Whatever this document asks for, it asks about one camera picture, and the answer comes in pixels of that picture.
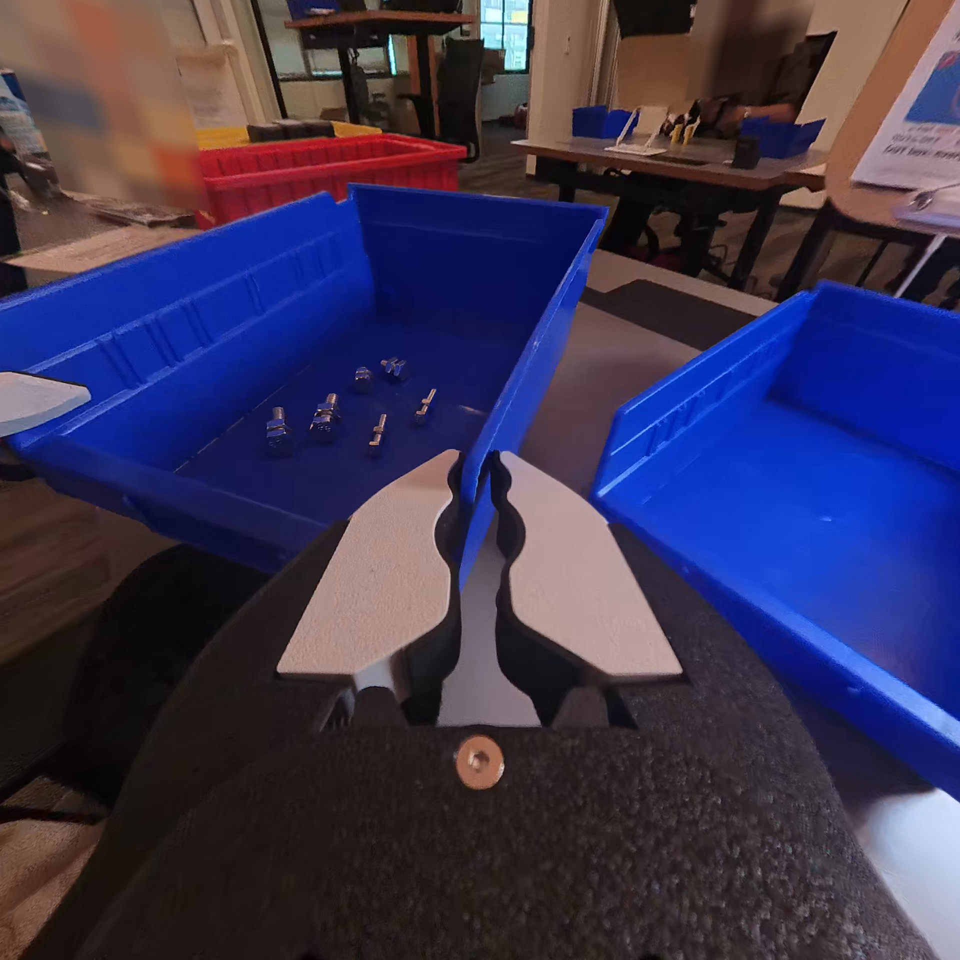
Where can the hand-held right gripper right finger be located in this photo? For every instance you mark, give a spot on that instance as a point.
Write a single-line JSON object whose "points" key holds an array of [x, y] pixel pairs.
{"points": [[593, 593]]}

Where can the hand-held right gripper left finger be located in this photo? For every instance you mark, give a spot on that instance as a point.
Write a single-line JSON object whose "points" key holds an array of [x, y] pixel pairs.
{"points": [[368, 593]]}

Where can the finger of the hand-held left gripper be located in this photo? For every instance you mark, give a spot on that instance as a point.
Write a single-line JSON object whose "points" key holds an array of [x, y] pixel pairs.
{"points": [[38, 402]]}

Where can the blue plastic bin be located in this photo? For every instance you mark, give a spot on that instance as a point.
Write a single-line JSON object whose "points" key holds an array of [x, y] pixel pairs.
{"points": [[788, 138], [810, 510], [225, 300], [600, 123]]}

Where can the light wooden board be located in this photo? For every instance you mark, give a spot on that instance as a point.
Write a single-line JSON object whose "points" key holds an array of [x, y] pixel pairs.
{"points": [[105, 248]]}

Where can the black wrist rest pad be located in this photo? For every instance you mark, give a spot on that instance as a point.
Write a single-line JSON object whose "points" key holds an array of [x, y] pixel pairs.
{"points": [[120, 660]]}

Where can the yellow plastic bin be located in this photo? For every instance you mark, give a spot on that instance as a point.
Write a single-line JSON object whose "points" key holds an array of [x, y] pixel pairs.
{"points": [[225, 135]]}

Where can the red plastic bin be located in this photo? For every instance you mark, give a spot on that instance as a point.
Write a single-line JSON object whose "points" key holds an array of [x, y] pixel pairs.
{"points": [[300, 173]]}

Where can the wooden office desk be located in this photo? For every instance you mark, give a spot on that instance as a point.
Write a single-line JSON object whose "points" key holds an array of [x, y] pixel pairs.
{"points": [[675, 162]]}

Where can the wooden standing desk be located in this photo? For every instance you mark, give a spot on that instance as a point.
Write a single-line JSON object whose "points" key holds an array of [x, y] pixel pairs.
{"points": [[375, 21]]}

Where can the white document stand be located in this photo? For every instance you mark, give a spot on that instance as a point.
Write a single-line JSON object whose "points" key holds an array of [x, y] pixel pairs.
{"points": [[930, 210]]}

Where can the black office chair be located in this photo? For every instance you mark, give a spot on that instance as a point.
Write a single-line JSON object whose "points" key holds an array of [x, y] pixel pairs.
{"points": [[465, 90]]}

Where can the black computer monitor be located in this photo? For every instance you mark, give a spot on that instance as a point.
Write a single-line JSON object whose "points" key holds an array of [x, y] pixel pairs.
{"points": [[653, 15]]}

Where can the printed instruction sheet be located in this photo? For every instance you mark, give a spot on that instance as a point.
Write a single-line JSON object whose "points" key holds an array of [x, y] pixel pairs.
{"points": [[930, 105]]}

